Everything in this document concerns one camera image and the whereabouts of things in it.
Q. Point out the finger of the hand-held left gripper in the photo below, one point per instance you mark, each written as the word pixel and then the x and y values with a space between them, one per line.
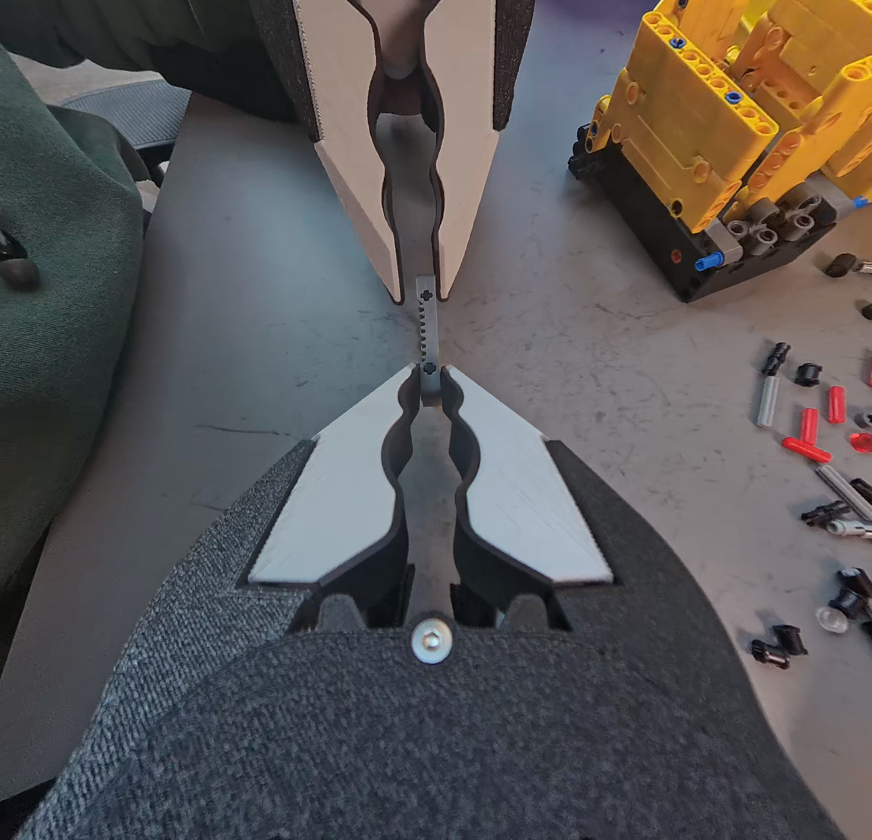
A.
pixel 467 90
pixel 340 90

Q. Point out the pile of small lego pins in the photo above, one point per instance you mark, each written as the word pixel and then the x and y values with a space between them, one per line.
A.
pixel 809 425

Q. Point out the grey lego gear rack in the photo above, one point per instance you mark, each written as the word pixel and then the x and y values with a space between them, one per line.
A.
pixel 429 329

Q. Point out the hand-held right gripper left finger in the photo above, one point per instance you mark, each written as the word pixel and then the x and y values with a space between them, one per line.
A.
pixel 334 513

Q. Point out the yellow black lego model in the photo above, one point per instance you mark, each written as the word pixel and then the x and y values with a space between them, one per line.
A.
pixel 681 117

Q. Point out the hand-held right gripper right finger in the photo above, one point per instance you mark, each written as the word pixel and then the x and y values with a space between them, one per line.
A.
pixel 531 513

